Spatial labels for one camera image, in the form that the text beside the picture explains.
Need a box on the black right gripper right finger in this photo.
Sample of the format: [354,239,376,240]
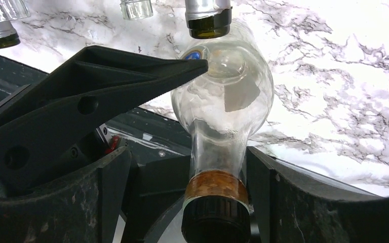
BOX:
[246,147,389,242]

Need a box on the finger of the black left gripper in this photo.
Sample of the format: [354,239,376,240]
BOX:
[0,46,208,191]

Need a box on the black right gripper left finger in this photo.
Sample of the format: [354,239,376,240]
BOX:
[0,147,132,242]

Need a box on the dark green wine bottle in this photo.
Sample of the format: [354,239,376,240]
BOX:
[0,17,21,50]

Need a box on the green bottle silver cap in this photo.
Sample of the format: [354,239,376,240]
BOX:
[185,0,232,39]

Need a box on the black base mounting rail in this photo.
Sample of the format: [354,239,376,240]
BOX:
[0,56,191,164]

